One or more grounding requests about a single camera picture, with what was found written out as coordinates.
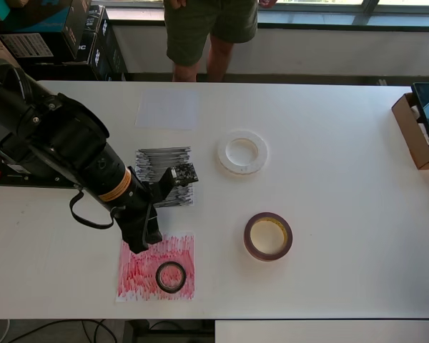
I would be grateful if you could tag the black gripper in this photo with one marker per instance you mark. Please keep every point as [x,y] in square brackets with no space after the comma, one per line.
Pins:
[136,221]

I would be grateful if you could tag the black tape roll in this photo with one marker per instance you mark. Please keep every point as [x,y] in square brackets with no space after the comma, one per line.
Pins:
[171,290]

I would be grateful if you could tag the white tape roll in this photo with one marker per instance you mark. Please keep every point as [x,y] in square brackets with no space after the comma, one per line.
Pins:
[241,170]

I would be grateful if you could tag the red 3M tape roll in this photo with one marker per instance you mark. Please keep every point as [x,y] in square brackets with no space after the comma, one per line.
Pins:
[268,256]

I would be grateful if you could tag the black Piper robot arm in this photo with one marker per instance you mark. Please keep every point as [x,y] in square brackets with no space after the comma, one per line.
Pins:
[57,135]

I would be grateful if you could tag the person's right hand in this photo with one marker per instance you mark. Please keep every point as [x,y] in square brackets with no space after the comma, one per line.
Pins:
[178,3]

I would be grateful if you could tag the person's left hand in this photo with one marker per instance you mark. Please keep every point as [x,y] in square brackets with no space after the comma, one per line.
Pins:
[267,3]

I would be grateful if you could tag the red scribbled paper sheet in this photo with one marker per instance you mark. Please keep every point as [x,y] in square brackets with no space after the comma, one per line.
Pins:
[180,250]

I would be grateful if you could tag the black scribbled paper sheet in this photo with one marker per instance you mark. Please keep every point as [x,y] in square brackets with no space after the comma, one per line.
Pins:
[153,160]

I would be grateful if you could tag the blank white paper sheet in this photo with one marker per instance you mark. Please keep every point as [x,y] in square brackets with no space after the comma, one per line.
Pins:
[164,109]

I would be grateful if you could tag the large black monitor box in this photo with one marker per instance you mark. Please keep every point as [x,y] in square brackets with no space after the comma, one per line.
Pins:
[111,60]

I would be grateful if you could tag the small black monitor box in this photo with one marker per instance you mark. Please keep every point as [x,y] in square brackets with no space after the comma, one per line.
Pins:
[86,50]

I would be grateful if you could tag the person in green shorts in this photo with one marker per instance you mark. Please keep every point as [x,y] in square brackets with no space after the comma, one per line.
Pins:
[189,28]

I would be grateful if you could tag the black box with white label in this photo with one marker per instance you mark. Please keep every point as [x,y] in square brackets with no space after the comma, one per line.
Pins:
[28,46]

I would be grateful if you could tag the open brown cardboard box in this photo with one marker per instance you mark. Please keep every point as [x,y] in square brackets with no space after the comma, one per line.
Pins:
[405,132]

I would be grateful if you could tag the small white object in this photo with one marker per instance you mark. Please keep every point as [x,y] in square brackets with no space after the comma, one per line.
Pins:
[415,114]

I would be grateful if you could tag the wrist camera board on bracket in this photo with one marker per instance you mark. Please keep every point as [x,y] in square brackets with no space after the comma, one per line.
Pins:
[186,174]

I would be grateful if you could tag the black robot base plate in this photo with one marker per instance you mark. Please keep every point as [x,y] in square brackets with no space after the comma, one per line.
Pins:
[28,180]

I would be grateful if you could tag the small grey wall fixture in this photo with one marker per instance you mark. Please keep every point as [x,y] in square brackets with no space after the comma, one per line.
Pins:
[382,82]

